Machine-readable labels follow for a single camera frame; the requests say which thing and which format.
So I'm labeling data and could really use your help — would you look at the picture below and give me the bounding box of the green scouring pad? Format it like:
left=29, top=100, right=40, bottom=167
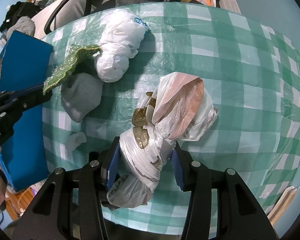
left=43, top=44, right=101, bottom=95

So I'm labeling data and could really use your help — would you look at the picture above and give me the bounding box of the white knotted plastic bag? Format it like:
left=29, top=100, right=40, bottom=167
left=95, top=9, right=148, bottom=83

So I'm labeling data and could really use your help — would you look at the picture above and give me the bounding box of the pink white knotted bag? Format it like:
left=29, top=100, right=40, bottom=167
left=107, top=72, right=218, bottom=208

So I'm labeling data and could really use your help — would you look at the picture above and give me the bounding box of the blue cardboard box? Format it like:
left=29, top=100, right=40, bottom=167
left=0, top=31, right=52, bottom=192

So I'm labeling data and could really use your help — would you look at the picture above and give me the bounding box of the grey sock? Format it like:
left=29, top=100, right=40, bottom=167
left=61, top=73, right=104, bottom=123

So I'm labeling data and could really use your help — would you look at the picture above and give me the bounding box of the wooden board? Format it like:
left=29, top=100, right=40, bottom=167
left=267, top=186, right=298, bottom=227

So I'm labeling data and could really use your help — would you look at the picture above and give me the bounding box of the grey quilted jacket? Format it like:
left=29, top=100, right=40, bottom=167
left=0, top=16, right=36, bottom=47

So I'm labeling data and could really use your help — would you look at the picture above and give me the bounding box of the black clothes pile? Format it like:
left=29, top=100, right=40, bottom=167
left=0, top=2, right=41, bottom=33

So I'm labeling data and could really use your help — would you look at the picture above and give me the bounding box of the green checkered tablecloth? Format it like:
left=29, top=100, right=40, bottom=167
left=43, top=3, right=300, bottom=213

